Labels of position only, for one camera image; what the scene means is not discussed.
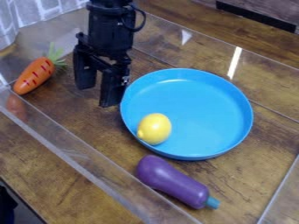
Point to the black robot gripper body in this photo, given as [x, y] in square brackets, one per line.
[101, 48]

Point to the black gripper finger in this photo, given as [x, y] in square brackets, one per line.
[112, 87]
[84, 71]

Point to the orange toy carrot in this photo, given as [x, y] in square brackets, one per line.
[38, 71]

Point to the blue round tray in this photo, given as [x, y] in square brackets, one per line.
[208, 110]

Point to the yellow toy lemon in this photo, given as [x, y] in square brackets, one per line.
[153, 128]

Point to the white patterned curtain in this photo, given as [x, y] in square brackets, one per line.
[18, 13]

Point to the black bar in background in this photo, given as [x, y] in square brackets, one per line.
[256, 16]

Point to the purple toy eggplant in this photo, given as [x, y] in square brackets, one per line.
[160, 176]

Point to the clear acrylic enclosure wall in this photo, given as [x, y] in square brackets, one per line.
[68, 156]

